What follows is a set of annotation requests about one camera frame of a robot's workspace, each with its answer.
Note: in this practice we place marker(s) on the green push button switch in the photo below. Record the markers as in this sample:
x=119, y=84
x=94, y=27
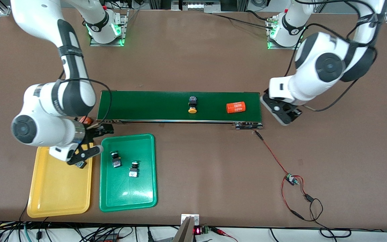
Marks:
x=116, y=160
x=133, y=171

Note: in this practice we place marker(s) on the small speed controller board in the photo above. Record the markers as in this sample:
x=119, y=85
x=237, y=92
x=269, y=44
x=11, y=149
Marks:
x=291, y=179

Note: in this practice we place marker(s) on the grey metal camera bracket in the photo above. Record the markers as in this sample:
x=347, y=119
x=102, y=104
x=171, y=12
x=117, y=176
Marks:
x=188, y=232

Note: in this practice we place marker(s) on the yellow plastic tray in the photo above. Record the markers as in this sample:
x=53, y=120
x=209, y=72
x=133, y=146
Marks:
x=59, y=188

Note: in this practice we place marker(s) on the brown tape patch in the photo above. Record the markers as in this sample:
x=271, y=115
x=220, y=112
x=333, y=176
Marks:
x=162, y=125

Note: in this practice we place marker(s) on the red clip lead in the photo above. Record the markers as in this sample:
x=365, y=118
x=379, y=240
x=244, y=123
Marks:
x=218, y=230

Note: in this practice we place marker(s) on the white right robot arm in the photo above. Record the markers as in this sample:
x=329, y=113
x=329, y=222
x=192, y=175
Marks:
x=35, y=16

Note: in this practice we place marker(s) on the equipment rack with lights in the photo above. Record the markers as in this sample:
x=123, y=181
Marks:
x=197, y=6

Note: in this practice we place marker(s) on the green conveyor belt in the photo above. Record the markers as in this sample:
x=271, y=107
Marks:
x=166, y=106

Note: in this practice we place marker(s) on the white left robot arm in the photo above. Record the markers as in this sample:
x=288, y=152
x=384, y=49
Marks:
x=328, y=64

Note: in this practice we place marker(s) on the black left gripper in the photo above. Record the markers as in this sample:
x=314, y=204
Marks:
x=291, y=115

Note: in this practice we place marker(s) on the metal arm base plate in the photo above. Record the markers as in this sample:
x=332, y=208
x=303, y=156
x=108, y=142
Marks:
x=284, y=48
x=124, y=33

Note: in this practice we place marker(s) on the yellow push button switch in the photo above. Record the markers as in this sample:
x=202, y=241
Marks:
x=192, y=102
x=81, y=165

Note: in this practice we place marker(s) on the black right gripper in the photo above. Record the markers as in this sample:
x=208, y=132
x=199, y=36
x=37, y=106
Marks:
x=90, y=134

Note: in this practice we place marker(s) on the orange cylinder white print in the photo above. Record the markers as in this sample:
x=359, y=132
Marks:
x=86, y=120
x=236, y=107

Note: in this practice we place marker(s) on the green plastic tray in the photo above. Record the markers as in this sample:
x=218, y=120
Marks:
x=129, y=191

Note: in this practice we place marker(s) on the red digit display module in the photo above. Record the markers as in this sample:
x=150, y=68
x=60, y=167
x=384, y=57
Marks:
x=197, y=231

